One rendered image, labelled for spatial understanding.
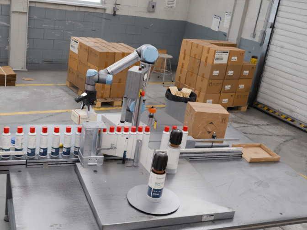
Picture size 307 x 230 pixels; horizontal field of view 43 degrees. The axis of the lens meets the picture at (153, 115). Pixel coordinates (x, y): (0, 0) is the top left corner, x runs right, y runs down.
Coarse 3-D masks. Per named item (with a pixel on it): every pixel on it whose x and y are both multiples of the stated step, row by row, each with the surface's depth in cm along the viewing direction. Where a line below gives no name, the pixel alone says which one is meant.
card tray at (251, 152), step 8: (232, 144) 330; (240, 144) 334; (248, 144) 337; (256, 144) 341; (248, 152) 328; (256, 152) 330; (264, 152) 333; (272, 152) 329; (248, 160) 312; (256, 160) 312; (264, 160) 315; (272, 160) 319
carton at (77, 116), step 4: (72, 112) 303; (76, 112) 300; (80, 112) 301; (84, 112) 302; (72, 116) 303; (76, 116) 296; (80, 116) 296; (84, 116) 297; (92, 116) 301; (96, 116) 303; (76, 120) 297; (80, 120) 297; (84, 120) 299; (88, 120) 301; (92, 120) 303; (76, 124) 297; (80, 124) 298
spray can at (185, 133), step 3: (186, 126) 290; (183, 129) 290; (186, 129) 290; (183, 132) 290; (186, 132) 290; (183, 135) 290; (186, 135) 291; (183, 138) 291; (186, 138) 292; (183, 141) 292; (180, 144) 293; (183, 144) 293; (183, 147) 294
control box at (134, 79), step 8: (128, 72) 262; (136, 72) 260; (144, 72) 267; (128, 80) 263; (136, 80) 262; (144, 80) 273; (128, 88) 265; (136, 88) 264; (144, 88) 279; (128, 96) 267; (136, 96) 265
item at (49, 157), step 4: (200, 148) 308; (204, 148) 309; (72, 152) 267; (184, 152) 296; (188, 152) 297; (192, 152) 298; (196, 152) 300; (200, 152) 301; (204, 152) 302; (208, 152) 303; (212, 152) 304; (216, 152) 305; (220, 152) 307; (224, 152) 308; (228, 152) 310; (36, 156) 255; (48, 156) 257; (60, 156) 260; (72, 156) 262; (104, 156) 270; (108, 156) 271; (112, 156) 272; (116, 156) 273
